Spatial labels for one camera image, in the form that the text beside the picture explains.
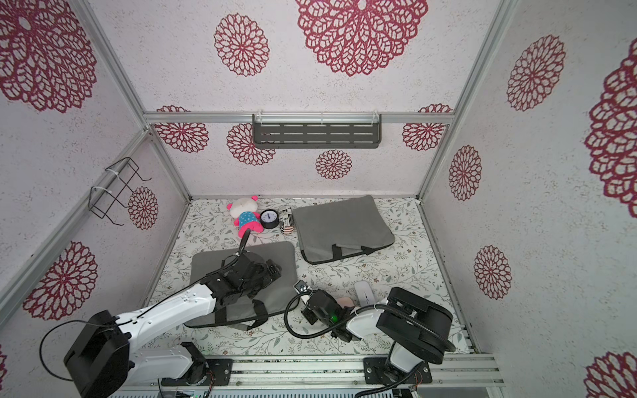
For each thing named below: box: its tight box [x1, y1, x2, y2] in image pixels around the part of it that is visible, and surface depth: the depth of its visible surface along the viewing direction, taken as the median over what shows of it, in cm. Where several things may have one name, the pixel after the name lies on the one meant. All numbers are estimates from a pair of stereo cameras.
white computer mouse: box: [354, 280, 377, 308], surface depth 89 cm
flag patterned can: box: [279, 207, 295, 235], surface depth 111 cm
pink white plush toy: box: [226, 195, 265, 238], surface depth 108 cm
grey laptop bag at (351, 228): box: [291, 194, 396, 265], surface depth 105 cm
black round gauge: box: [260, 208, 280, 229], surface depth 112 cm
